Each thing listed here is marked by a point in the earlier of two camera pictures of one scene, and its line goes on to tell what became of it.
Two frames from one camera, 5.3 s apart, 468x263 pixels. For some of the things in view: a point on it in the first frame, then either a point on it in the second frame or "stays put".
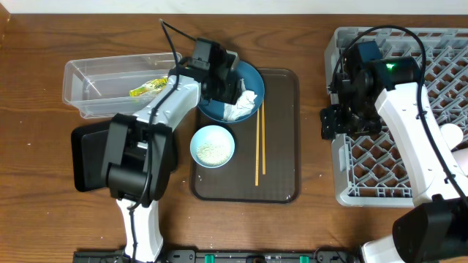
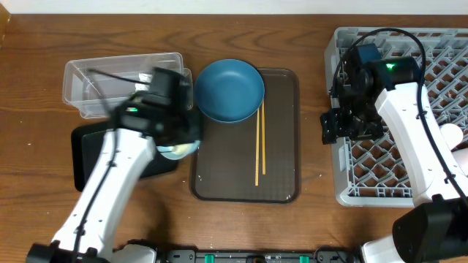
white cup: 453,134 stays put
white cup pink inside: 461,158 stays put
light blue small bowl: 212,146 to 177,151
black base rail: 317,256 stays put
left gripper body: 227,89 to 185,127
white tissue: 243,107 to 141,87
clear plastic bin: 100,87 stays put
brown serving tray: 234,183 stays put
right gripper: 328,116 stays put
